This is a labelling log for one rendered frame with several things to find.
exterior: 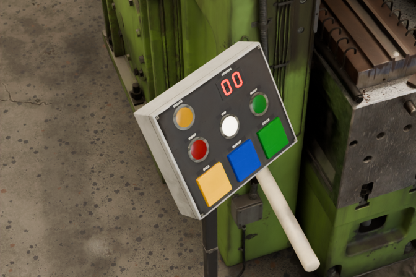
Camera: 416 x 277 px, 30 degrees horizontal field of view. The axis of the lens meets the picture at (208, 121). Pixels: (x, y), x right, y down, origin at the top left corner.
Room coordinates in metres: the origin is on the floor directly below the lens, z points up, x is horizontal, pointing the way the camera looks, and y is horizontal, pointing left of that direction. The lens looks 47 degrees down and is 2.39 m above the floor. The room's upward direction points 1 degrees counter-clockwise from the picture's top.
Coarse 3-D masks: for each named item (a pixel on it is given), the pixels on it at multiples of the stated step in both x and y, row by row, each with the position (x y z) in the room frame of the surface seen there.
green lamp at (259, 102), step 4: (256, 96) 1.29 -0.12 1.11; (260, 96) 1.30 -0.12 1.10; (256, 100) 1.29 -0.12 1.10; (260, 100) 1.29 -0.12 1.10; (264, 100) 1.30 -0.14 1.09; (252, 104) 1.28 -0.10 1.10; (256, 104) 1.28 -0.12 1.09; (260, 104) 1.29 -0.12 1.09; (264, 104) 1.29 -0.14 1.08; (256, 108) 1.28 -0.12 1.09; (260, 108) 1.28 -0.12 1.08; (264, 108) 1.29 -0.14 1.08; (256, 112) 1.27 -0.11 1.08; (260, 112) 1.28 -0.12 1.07
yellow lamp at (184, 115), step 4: (184, 108) 1.19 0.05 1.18; (188, 108) 1.20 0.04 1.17; (180, 112) 1.18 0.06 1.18; (184, 112) 1.19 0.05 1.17; (188, 112) 1.19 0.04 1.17; (176, 116) 1.17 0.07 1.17; (180, 116) 1.18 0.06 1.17; (184, 116) 1.18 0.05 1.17; (188, 116) 1.18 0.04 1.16; (192, 116) 1.19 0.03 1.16; (176, 120) 1.17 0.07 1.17; (180, 120) 1.17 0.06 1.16; (184, 120) 1.17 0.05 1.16; (188, 120) 1.18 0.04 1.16; (180, 124) 1.16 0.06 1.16; (184, 124) 1.17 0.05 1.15; (188, 124) 1.17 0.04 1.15
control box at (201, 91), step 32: (224, 64) 1.31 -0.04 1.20; (256, 64) 1.35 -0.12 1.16; (160, 96) 1.24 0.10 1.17; (192, 96) 1.22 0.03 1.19; (224, 96) 1.26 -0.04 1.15; (160, 128) 1.14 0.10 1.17; (192, 128) 1.17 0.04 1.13; (256, 128) 1.25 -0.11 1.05; (288, 128) 1.29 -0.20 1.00; (160, 160) 1.14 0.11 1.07; (192, 160) 1.13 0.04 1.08; (224, 160) 1.16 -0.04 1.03; (192, 192) 1.08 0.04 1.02
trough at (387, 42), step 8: (352, 0) 1.81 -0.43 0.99; (360, 0) 1.80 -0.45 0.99; (360, 8) 1.77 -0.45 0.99; (368, 8) 1.75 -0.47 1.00; (368, 16) 1.73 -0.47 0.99; (376, 24) 1.70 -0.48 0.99; (376, 32) 1.66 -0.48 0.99; (384, 32) 1.66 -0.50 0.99; (384, 40) 1.63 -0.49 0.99; (392, 40) 1.62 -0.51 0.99; (392, 48) 1.59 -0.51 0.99; (400, 48) 1.58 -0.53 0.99; (400, 56) 1.56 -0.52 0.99
